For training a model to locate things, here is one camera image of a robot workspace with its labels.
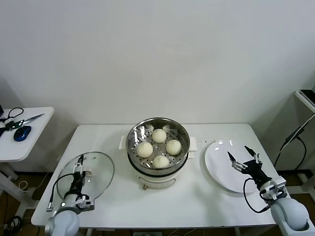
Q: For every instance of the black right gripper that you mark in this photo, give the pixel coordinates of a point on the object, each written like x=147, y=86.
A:
x=256, y=172

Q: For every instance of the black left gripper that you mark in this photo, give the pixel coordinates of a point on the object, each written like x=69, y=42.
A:
x=78, y=183

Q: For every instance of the round glass pot lid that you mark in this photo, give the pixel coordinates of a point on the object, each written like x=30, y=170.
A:
x=103, y=167

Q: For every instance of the white steamed baozi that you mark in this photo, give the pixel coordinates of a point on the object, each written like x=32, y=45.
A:
x=159, y=135
x=174, y=147
x=145, y=149
x=161, y=161

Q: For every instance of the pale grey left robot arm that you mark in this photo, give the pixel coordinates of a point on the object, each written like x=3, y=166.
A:
x=64, y=221

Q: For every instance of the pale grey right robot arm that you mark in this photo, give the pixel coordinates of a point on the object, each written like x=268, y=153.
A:
x=290, y=214

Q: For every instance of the stainless perforated steamer basket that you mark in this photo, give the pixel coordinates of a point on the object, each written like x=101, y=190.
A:
x=133, y=137

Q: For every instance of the white round plate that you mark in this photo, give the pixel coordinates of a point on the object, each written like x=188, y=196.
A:
x=219, y=162

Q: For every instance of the white side table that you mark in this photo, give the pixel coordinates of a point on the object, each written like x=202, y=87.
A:
x=37, y=137

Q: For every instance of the blue black computer mouse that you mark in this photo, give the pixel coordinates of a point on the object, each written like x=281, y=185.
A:
x=22, y=133

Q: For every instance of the white electric cooker pot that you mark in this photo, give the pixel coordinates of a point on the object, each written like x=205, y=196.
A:
x=157, y=180

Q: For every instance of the white equipment stand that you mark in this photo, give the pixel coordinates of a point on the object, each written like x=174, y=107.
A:
x=299, y=94

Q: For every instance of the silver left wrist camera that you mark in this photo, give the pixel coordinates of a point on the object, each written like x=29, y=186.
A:
x=86, y=203

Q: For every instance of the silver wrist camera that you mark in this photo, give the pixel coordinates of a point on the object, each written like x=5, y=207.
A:
x=274, y=188
x=86, y=203

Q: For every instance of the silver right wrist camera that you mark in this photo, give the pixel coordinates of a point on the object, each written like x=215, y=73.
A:
x=274, y=188

